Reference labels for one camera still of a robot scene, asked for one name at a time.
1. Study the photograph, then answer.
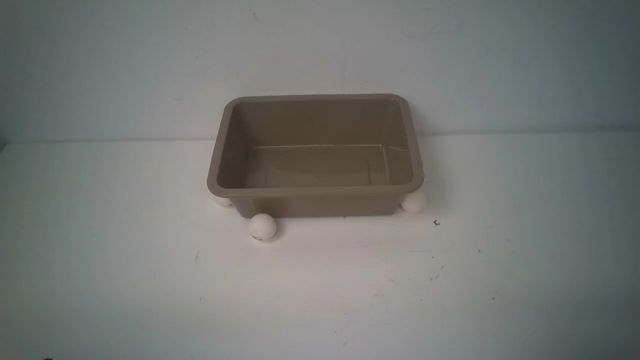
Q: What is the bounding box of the taupe plastic rectangular bin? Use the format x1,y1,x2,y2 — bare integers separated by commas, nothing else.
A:
206,93,425,219

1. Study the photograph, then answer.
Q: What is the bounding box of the white ball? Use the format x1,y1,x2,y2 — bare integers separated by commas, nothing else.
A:
400,187,428,214
213,195,233,208
249,213,277,241

